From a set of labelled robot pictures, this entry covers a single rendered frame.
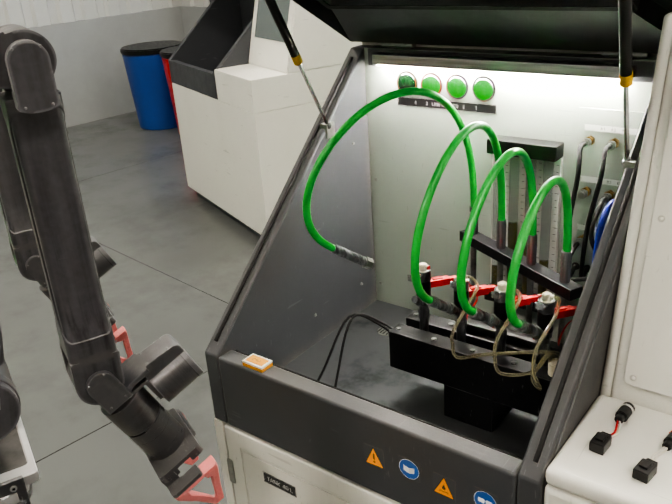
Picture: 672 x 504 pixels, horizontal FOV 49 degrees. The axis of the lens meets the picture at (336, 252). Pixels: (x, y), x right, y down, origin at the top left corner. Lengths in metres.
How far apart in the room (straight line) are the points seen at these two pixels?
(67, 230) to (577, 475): 0.74
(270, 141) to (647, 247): 3.14
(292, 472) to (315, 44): 3.05
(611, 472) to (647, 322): 0.25
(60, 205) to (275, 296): 0.77
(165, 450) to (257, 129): 3.20
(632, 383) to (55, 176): 0.90
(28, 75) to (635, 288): 0.90
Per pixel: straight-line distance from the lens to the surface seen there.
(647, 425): 1.23
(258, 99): 4.07
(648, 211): 1.22
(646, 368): 1.26
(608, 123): 1.46
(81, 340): 0.91
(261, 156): 4.14
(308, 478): 1.46
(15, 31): 0.81
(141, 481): 2.74
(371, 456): 1.31
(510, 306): 1.14
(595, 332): 1.20
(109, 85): 8.30
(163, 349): 0.97
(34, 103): 0.80
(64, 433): 3.08
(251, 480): 1.60
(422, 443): 1.22
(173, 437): 1.02
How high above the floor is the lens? 1.70
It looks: 24 degrees down
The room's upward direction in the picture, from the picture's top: 4 degrees counter-clockwise
